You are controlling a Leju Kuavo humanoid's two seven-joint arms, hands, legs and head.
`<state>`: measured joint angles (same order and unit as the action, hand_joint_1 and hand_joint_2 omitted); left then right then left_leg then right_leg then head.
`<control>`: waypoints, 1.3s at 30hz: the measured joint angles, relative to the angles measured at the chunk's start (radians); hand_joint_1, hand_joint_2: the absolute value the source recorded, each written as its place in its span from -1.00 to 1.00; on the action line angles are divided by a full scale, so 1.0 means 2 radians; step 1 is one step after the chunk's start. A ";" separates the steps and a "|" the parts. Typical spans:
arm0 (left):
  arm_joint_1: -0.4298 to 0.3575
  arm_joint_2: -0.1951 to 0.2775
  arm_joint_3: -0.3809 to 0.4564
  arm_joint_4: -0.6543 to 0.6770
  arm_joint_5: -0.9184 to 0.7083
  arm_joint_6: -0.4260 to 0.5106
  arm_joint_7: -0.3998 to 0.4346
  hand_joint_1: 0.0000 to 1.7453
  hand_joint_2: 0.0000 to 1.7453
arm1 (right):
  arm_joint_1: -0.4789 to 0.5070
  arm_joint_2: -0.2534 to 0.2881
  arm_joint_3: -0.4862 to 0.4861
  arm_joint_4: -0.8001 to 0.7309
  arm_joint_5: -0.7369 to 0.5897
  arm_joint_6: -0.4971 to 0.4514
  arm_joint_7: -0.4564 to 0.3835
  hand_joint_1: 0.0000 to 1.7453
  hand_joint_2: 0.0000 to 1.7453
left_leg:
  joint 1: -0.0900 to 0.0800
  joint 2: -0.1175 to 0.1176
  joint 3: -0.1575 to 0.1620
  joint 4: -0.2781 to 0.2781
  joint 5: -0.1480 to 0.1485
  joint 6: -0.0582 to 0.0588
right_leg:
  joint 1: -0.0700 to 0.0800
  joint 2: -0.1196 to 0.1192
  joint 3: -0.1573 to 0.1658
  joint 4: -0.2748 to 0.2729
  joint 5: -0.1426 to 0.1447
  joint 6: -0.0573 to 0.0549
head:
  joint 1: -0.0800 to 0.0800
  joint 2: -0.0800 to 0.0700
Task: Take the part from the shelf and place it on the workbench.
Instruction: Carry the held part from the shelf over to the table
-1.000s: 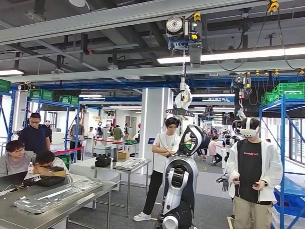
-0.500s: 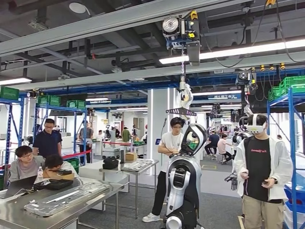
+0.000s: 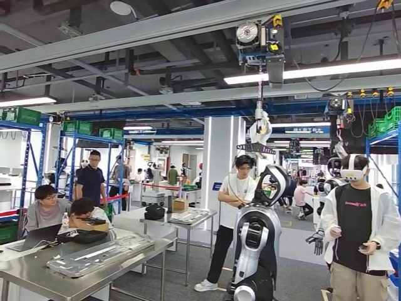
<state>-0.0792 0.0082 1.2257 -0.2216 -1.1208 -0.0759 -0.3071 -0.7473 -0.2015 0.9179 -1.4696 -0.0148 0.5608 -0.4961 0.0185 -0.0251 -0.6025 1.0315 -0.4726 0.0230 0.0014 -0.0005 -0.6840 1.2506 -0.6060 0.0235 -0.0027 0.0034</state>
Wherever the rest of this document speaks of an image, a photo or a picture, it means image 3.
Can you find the round white ceiling fixture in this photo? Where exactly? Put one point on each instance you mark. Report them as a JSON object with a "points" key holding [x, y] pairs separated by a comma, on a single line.
{"points": [[120, 7]]}

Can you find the black spreader bar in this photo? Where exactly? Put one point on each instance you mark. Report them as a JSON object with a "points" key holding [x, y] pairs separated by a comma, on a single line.
{"points": [[257, 148]]}

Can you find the grey sheet metal panel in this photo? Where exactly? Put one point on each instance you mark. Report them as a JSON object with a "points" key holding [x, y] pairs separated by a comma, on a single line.
{"points": [[189, 216], [93, 257]]}

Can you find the blue storage bin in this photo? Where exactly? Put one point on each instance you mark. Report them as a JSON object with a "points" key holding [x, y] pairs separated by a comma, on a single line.
{"points": [[395, 266]]}

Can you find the green plastic crate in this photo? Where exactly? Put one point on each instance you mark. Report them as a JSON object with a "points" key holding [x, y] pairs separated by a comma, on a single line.
{"points": [[77, 127], [111, 134], [8, 115], [8, 233], [393, 120], [29, 116], [378, 128]]}

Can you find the dark humanoid robot hand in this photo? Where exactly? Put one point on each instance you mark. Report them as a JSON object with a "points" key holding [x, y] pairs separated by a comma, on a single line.
{"points": [[318, 243]]}

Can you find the clear water bottle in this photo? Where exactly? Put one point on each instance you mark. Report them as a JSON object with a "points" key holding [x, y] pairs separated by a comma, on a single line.
{"points": [[65, 221]]}

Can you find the long ceiling light strip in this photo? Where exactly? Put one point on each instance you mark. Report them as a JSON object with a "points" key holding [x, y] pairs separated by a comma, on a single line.
{"points": [[28, 101], [329, 68]]}

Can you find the white cloth bundle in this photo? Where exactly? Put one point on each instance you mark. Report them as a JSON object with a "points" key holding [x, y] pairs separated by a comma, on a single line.
{"points": [[260, 133]]}

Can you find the blue steel shelving rack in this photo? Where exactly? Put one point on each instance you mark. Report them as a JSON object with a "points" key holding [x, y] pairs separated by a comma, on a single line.
{"points": [[41, 153], [72, 166], [379, 140]]}

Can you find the flat black bag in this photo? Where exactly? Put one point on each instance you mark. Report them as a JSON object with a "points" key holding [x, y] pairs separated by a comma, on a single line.
{"points": [[81, 237]]}

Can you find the person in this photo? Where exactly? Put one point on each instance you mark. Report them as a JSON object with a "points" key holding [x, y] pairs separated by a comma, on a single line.
{"points": [[231, 191], [172, 176], [90, 182], [353, 224], [301, 195], [118, 174], [47, 212], [83, 207]]}

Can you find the white VR headset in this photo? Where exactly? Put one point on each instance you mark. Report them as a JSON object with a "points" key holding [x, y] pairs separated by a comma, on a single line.
{"points": [[352, 173]]}

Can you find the white desk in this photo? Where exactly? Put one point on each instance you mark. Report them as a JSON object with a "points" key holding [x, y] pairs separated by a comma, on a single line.
{"points": [[125, 224]]}

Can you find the stainless steel work table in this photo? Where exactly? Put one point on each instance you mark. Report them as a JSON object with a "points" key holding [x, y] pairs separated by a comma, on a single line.
{"points": [[187, 257], [28, 274]]}

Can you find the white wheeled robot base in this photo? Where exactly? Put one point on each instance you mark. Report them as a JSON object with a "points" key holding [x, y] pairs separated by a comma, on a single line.
{"points": [[153, 197]]}

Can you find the small cardboard box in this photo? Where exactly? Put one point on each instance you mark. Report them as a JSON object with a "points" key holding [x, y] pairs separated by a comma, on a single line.
{"points": [[181, 205]]}

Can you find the grey laptop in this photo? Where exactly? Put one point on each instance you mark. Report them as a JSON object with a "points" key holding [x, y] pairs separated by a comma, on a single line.
{"points": [[34, 237]]}

